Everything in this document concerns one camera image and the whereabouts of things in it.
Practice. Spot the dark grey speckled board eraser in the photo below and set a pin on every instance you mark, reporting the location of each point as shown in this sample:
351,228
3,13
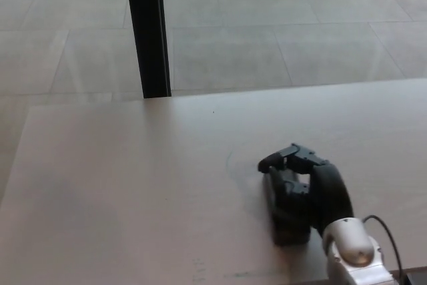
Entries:
288,228

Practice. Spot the black vertical metal post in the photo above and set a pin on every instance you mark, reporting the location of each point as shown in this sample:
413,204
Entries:
148,31

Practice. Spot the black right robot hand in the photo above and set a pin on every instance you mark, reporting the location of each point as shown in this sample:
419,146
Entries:
320,191

